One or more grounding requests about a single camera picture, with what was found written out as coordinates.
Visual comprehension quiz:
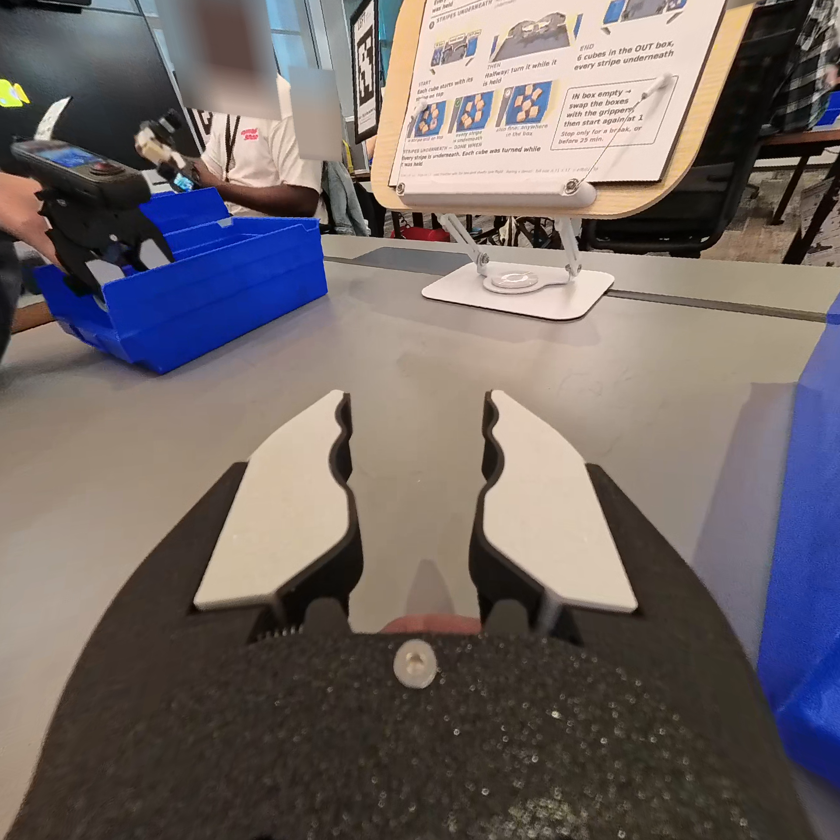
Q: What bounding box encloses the person's left hand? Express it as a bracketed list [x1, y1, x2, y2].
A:
[0, 172, 64, 265]

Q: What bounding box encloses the large black screen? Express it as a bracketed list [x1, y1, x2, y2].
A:
[0, 0, 204, 175]

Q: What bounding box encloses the black and white tag poster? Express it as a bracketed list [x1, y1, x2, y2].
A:
[185, 108, 217, 155]
[351, 0, 383, 144]

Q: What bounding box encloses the blue plastic bin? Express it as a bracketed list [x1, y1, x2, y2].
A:
[140, 187, 232, 238]
[756, 315, 840, 788]
[33, 220, 329, 376]

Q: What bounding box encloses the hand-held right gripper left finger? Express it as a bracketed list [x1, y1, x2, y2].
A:
[192, 390, 364, 631]

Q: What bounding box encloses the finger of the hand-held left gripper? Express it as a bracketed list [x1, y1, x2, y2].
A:
[87, 258, 123, 311]
[135, 235, 176, 271]

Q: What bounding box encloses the person's right hand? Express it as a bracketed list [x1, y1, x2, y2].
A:
[382, 612, 482, 636]

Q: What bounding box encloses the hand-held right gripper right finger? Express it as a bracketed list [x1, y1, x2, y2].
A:
[470, 390, 639, 636]

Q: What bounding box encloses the wooden edged table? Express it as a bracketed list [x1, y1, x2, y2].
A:
[12, 302, 59, 334]

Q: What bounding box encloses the grey blue jacket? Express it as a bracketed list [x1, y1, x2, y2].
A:
[322, 161, 370, 237]

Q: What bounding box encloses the black office chair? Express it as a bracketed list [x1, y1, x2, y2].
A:
[581, 0, 815, 260]

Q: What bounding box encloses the black white plaid cloth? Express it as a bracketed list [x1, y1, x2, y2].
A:
[768, 0, 840, 132]

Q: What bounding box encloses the white paper strip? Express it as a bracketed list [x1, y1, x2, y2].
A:
[34, 97, 73, 142]

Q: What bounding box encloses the grey desk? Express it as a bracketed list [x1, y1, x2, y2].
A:
[0, 233, 840, 840]

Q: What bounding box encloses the printed instruction sheet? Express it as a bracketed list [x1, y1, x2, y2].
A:
[388, 0, 729, 196]

